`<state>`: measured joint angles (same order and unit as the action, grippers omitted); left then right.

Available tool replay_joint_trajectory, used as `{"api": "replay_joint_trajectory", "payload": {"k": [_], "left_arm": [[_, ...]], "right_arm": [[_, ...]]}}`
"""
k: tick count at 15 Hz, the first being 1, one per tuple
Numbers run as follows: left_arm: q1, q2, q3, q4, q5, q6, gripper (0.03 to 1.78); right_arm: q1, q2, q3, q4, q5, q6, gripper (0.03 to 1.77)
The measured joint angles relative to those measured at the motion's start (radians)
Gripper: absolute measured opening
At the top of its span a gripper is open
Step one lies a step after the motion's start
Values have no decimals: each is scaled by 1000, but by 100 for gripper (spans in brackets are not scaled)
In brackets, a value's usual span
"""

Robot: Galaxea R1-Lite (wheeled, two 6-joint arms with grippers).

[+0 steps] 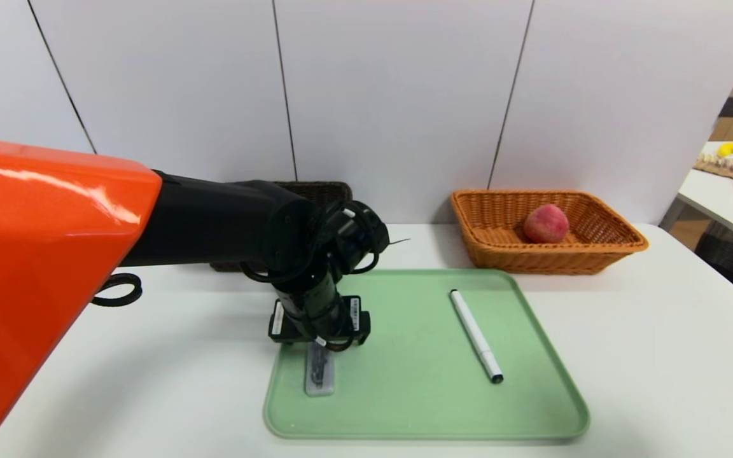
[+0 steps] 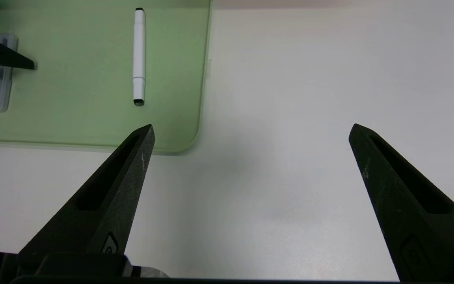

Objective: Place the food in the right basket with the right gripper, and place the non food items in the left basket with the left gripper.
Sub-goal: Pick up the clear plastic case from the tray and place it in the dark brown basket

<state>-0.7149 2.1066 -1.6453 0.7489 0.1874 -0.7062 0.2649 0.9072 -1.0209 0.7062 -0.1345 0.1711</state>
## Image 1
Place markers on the green plastic tray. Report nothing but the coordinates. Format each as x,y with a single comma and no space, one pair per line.
417,407

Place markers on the dark brown wicker basket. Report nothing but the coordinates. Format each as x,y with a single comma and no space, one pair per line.
322,191

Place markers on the orange and black left arm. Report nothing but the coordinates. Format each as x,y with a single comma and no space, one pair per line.
55,254

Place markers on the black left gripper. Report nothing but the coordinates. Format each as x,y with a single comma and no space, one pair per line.
354,317

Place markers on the white background table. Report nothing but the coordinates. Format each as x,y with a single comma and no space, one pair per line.
723,203

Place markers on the red peach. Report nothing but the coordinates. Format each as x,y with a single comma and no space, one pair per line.
546,224

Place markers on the white marker pen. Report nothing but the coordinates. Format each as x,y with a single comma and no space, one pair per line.
474,334

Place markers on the clear plastic compass case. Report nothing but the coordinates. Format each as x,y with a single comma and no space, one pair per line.
313,386

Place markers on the orange wicker basket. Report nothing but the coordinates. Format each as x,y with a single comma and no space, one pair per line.
532,257

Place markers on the brown egg carton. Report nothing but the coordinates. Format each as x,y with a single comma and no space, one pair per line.
716,166

